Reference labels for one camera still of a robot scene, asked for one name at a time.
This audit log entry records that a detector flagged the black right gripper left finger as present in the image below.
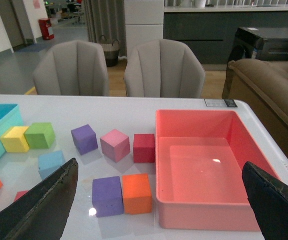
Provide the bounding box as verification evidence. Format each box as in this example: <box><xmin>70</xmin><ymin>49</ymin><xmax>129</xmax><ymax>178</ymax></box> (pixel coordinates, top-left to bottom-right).
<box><xmin>0</xmin><ymin>158</ymin><xmax>78</xmax><ymax>240</ymax></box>

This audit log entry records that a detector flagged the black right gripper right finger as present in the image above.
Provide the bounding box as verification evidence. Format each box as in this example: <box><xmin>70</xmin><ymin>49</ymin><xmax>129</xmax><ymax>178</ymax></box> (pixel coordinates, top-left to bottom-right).
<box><xmin>242</xmin><ymin>161</ymin><xmax>288</xmax><ymax>240</ymax></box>

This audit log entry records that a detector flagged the light blue foam block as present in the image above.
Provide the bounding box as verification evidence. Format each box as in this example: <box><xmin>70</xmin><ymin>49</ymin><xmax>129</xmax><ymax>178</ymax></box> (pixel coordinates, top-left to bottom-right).
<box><xmin>38</xmin><ymin>150</ymin><xmax>65</xmax><ymax>180</ymax></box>

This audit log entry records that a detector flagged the red foam block near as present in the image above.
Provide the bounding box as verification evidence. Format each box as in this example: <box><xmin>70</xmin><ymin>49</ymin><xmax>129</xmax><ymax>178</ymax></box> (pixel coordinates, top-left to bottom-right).
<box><xmin>14</xmin><ymin>190</ymin><xmax>28</xmax><ymax>202</ymax></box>

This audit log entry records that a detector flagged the purple foam block near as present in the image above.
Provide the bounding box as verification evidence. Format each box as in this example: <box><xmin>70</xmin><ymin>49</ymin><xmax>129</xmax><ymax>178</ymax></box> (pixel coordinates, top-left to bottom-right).
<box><xmin>92</xmin><ymin>176</ymin><xmax>124</xmax><ymax>218</ymax></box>

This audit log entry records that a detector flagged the purple foam block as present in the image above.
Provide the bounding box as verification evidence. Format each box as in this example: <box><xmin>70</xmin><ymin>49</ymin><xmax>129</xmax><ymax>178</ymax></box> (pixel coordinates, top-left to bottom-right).
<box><xmin>71</xmin><ymin>124</ymin><xmax>98</xmax><ymax>155</ymax></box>
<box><xmin>92</xmin><ymin>176</ymin><xmax>124</xmax><ymax>218</ymax></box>

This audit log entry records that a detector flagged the green foam block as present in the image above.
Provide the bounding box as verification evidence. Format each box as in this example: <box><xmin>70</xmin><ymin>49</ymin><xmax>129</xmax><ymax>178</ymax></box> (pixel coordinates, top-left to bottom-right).
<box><xmin>24</xmin><ymin>122</ymin><xmax>55</xmax><ymax>149</ymax></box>

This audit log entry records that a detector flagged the yellow foam block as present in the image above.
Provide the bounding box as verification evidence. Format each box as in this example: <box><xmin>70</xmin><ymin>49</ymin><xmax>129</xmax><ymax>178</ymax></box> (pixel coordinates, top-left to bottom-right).
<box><xmin>0</xmin><ymin>126</ymin><xmax>29</xmax><ymax>153</ymax></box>

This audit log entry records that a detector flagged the purple foam block far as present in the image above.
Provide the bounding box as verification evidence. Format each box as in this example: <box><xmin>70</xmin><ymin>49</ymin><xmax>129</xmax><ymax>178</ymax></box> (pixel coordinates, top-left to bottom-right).
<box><xmin>71</xmin><ymin>124</ymin><xmax>98</xmax><ymax>155</ymax></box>

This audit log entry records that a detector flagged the pink plastic bin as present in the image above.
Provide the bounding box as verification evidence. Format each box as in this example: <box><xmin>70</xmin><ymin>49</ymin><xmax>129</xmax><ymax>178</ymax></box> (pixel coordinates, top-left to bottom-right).
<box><xmin>156</xmin><ymin>109</ymin><xmax>276</xmax><ymax>232</ymax></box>

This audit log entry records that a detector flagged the orange foam block near pink bin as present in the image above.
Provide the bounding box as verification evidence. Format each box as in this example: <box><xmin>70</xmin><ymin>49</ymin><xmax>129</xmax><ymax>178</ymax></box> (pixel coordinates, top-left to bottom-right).
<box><xmin>122</xmin><ymin>173</ymin><xmax>152</xmax><ymax>215</ymax></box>

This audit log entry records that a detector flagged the brown sofa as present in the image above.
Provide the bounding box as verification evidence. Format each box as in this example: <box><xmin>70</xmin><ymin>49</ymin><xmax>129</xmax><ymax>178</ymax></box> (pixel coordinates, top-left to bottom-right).
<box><xmin>222</xmin><ymin>58</ymin><xmax>288</xmax><ymax>158</ymax></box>

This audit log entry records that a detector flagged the dark red foam block far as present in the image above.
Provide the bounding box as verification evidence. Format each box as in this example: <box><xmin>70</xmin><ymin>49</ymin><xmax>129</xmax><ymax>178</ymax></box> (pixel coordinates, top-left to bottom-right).
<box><xmin>133</xmin><ymin>133</ymin><xmax>155</xmax><ymax>163</ymax></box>

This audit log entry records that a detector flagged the table label sticker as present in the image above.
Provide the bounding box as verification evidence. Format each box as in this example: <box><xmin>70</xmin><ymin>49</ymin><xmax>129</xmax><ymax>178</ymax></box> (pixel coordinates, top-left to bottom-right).
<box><xmin>204</xmin><ymin>99</ymin><xmax>238</xmax><ymax>108</ymax></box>

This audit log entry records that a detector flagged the grey chair left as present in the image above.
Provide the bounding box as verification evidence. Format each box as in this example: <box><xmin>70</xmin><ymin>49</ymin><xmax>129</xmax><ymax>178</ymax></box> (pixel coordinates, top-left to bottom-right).
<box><xmin>32</xmin><ymin>40</ymin><xmax>109</xmax><ymax>97</ymax></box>

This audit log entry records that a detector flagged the grey chair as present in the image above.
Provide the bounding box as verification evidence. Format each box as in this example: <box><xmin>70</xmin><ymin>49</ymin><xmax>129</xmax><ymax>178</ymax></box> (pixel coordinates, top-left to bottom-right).
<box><xmin>32</xmin><ymin>40</ymin><xmax>109</xmax><ymax>97</ymax></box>
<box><xmin>124</xmin><ymin>39</ymin><xmax>206</xmax><ymax>99</ymax></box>

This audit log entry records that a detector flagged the black appliance box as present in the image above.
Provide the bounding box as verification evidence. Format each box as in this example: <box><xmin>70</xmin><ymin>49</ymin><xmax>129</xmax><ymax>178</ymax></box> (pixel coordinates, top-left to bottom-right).
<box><xmin>222</xmin><ymin>27</ymin><xmax>288</xmax><ymax>103</ymax></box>

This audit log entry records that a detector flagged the woven basket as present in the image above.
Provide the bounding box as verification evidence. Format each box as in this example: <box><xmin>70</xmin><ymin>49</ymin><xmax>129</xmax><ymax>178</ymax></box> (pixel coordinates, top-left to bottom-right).
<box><xmin>99</xmin><ymin>35</ymin><xmax>120</xmax><ymax>67</ymax></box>

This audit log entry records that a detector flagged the grey chair right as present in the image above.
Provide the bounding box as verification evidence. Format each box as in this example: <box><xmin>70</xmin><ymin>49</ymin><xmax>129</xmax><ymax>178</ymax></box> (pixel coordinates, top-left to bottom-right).
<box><xmin>124</xmin><ymin>39</ymin><xmax>206</xmax><ymax>99</ymax></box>

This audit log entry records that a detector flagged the dark grey counter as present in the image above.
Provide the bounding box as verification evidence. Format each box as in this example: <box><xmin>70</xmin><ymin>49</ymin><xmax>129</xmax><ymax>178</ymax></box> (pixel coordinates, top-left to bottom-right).
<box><xmin>163</xmin><ymin>7</ymin><xmax>288</xmax><ymax>65</ymax></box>

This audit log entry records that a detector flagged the red fire cabinet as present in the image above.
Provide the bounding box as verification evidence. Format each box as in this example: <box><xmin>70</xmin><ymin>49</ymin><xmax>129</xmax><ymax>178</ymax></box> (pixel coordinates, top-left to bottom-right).
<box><xmin>38</xmin><ymin>18</ymin><xmax>54</xmax><ymax>40</ymax></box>

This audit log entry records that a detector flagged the white plant pot right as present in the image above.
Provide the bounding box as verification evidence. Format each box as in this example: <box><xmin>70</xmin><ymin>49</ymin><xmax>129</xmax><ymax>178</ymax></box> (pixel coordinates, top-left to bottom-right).
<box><xmin>195</xmin><ymin>0</ymin><xmax>207</xmax><ymax>9</ymax></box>

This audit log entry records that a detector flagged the white cabinet column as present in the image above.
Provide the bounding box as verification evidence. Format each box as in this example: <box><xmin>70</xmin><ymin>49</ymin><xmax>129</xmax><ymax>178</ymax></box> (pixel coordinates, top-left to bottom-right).
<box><xmin>124</xmin><ymin>0</ymin><xmax>164</xmax><ymax>57</ymax></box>

